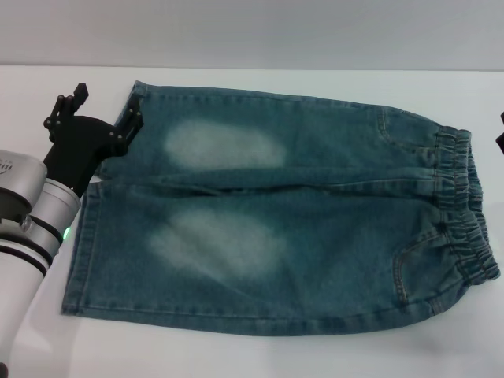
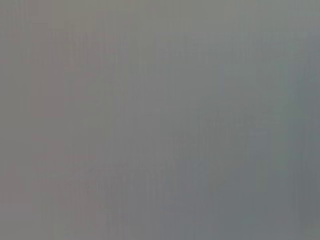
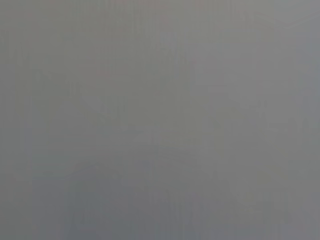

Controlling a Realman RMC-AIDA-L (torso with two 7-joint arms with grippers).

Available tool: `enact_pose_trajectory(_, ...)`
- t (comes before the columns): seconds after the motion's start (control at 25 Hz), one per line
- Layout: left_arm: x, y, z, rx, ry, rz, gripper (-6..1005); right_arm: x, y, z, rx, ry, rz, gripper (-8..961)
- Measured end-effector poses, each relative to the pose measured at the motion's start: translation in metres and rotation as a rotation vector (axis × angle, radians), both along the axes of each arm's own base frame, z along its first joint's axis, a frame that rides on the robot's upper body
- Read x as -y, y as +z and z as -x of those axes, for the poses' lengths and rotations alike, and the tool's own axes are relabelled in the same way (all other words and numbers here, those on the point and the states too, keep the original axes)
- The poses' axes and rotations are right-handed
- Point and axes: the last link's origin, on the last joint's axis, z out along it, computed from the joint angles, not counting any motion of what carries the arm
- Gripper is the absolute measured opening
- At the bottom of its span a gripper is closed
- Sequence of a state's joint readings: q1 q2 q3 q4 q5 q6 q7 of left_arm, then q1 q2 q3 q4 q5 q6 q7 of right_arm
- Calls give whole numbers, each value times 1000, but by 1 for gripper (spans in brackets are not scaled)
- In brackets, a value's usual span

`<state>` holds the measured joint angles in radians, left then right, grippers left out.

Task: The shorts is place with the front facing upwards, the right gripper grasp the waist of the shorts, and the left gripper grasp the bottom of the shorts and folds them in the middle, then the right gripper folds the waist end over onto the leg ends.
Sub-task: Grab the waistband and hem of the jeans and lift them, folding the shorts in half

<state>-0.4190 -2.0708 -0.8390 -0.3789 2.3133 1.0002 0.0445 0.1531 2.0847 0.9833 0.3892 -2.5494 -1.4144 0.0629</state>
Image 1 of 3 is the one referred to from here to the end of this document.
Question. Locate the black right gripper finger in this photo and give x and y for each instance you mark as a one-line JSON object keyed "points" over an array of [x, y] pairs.
{"points": [[502, 138]]}

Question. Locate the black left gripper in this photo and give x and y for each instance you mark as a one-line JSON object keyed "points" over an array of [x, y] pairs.
{"points": [[78, 141]]}

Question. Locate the blue denim shorts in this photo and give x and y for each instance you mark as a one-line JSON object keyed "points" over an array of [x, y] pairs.
{"points": [[299, 236]]}

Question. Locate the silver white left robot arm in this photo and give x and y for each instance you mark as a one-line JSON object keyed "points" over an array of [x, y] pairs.
{"points": [[23, 252]]}

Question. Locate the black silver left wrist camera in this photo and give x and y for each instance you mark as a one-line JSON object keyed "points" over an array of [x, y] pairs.
{"points": [[23, 169]]}

